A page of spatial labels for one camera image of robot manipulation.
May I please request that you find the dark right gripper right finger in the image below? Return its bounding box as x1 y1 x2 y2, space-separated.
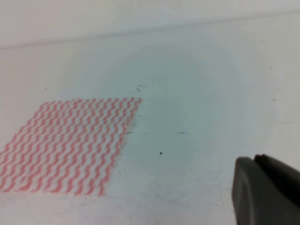
254 154 300 199

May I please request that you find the pink white wavy towel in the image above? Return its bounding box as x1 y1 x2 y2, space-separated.
0 97 142 196

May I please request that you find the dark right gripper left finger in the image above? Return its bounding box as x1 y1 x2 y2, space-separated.
232 157 300 225

